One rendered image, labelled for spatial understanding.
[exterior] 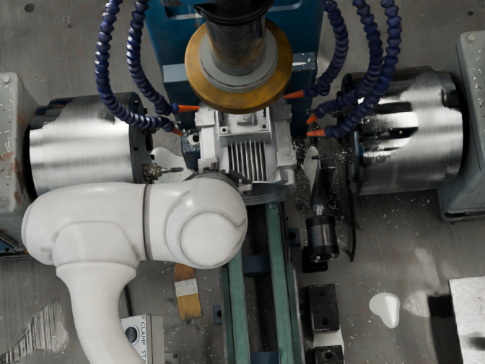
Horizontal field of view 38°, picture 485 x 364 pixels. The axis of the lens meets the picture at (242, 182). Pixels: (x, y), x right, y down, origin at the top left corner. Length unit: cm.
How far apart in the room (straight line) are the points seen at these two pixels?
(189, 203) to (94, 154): 50
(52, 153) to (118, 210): 47
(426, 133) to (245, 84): 39
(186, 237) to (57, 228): 17
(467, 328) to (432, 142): 40
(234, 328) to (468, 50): 72
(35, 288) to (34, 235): 76
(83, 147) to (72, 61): 54
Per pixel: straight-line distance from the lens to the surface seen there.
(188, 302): 159
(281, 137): 140
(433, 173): 139
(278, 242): 149
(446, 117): 136
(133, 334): 132
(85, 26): 188
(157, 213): 89
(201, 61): 115
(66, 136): 135
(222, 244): 85
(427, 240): 165
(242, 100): 114
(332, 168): 119
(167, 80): 138
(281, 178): 135
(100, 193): 91
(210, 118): 141
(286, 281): 148
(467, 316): 152
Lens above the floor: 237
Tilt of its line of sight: 72 degrees down
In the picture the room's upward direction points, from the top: 6 degrees counter-clockwise
